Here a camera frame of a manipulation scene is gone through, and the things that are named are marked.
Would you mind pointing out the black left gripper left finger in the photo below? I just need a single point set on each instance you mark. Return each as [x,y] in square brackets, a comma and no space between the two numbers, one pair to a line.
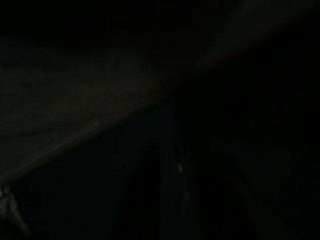
[130,200]

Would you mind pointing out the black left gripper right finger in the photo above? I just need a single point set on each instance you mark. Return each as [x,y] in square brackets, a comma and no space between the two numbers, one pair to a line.
[178,187]

